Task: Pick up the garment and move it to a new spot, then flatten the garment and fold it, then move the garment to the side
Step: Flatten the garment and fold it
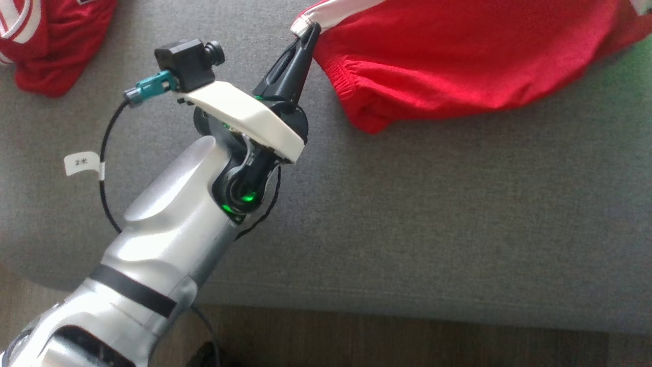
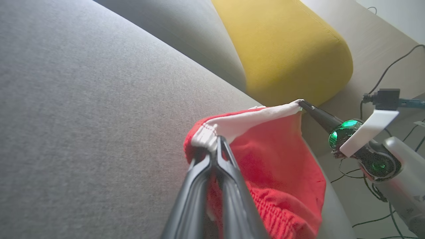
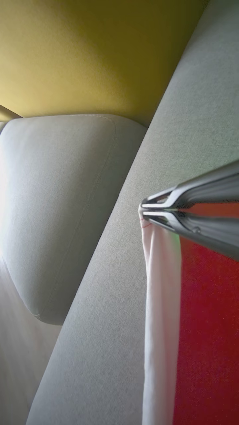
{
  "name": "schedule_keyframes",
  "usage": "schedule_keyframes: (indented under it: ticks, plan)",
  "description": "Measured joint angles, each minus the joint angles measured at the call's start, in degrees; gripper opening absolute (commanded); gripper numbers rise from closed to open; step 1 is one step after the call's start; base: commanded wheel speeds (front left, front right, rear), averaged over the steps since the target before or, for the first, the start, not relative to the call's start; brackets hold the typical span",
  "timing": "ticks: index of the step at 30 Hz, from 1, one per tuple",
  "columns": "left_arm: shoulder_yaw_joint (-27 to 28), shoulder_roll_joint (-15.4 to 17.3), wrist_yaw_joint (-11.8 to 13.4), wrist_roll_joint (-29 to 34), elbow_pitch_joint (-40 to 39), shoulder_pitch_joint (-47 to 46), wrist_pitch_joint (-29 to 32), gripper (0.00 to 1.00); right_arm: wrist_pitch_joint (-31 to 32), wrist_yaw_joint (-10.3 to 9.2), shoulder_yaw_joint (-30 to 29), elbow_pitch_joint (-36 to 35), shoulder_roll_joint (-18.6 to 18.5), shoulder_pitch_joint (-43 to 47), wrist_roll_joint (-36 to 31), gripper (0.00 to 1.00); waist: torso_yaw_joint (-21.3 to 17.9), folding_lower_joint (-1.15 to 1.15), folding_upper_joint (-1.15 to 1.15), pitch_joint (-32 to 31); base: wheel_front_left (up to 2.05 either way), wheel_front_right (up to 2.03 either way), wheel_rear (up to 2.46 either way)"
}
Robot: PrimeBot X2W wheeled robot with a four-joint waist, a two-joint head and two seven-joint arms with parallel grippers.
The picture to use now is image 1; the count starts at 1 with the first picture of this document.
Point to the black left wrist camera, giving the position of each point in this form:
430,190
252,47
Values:
188,63

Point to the large grey sofa seat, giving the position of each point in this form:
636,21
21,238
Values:
407,214

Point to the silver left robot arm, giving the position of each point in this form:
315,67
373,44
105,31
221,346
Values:
153,255

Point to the red sports shorts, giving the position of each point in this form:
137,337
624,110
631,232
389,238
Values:
458,66

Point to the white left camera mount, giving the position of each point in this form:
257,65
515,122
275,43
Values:
244,114

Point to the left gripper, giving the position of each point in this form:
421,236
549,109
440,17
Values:
244,178

